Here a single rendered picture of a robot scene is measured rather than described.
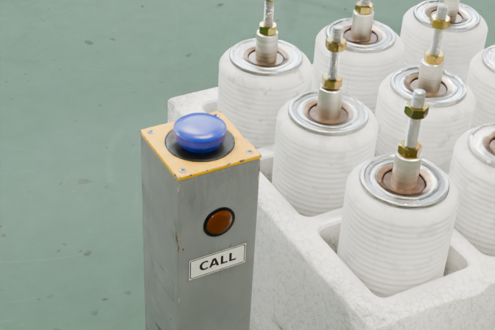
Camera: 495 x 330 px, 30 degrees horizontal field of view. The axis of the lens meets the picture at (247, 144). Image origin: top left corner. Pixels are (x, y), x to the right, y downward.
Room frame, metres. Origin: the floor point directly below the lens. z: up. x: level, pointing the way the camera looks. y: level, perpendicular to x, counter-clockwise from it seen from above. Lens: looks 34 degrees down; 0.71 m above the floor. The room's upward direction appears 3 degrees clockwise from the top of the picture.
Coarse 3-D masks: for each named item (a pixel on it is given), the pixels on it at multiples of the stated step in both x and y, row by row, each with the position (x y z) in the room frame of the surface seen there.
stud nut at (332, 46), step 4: (328, 40) 0.73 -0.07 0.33; (344, 40) 0.73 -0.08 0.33; (328, 44) 0.73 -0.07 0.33; (332, 44) 0.73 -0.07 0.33; (336, 44) 0.73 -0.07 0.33; (340, 44) 0.73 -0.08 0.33; (344, 44) 0.73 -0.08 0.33; (328, 48) 0.73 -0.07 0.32; (332, 48) 0.73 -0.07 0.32; (336, 48) 0.73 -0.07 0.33; (340, 48) 0.73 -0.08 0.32; (344, 48) 0.73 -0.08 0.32
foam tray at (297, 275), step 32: (192, 96) 0.87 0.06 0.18; (256, 224) 0.69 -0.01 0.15; (288, 224) 0.65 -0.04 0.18; (320, 224) 0.66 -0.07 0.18; (256, 256) 0.68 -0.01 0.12; (288, 256) 0.64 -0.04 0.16; (320, 256) 0.61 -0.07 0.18; (448, 256) 0.64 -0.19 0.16; (480, 256) 0.62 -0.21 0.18; (256, 288) 0.68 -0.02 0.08; (288, 288) 0.63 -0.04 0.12; (320, 288) 0.59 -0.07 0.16; (352, 288) 0.57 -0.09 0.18; (416, 288) 0.58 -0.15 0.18; (448, 288) 0.58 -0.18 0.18; (480, 288) 0.59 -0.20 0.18; (256, 320) 0.68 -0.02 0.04; (288, 320) 0.63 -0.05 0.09; (320, 320) 0.58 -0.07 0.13; (352, 320) 0.55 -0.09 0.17; (384, 320) 0.54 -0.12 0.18; (416, 320) 0.55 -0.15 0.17; (448, 320) 0.57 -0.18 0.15; (480, 320) 0.59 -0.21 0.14
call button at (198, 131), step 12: (180, 120) 0.59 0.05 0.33; (192, 120) 0.59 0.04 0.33; (204, 120) 0.59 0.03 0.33; (216, 120) 0.59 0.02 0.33; (180, 132) 0.57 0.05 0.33; (192, 132) 0.57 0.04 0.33; (204, 132) 0.57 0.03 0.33; (216, 132) 0.57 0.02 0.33; (180, 144) 0.57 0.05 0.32; (192, 144) 0.56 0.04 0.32; (204, 144) 0.56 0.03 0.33; (216, 144) 0.57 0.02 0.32
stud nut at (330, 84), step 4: (324, 76) 0.73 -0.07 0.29; (340, 76) 0.74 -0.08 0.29; (324, 80) 0.73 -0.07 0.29; (328, 80) 0.73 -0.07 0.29; (332, 80) 0.73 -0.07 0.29; (336, 80) 0.73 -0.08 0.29; (340, 80) 0.73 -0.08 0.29; (324, 84) 0.73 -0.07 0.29; (328, 84) 0.73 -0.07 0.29; (332, 84) 0.72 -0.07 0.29; (336, 84) 0.73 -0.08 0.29; (340, 84) 0.73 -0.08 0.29; (328, 88) 0.73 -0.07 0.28; (332, 88) 0.72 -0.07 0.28; (336, 88) 0.73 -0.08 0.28
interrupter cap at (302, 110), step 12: (300, 96) 0.76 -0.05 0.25; (312, 96) 0.76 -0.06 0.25; (348, 96) 0.76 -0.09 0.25; (288, 108) 0.73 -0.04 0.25; (300, 108) 0.74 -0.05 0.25; (312, 108) 0.74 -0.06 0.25; (348, 108) 0.74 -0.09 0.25; (360, 108) 0.74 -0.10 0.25; (300, 120) 0.72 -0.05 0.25; (312, 120) 0.72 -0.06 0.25; (324, 120) 0.72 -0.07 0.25; (336, 120) 0.72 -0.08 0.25; (348, 120) 0.72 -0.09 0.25; (360, 120) 0.72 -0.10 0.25; (312, 132) 0.70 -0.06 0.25; (324, 132) 0.70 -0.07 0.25; (336, 132) 0.70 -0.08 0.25; (348, 132) 0.70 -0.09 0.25
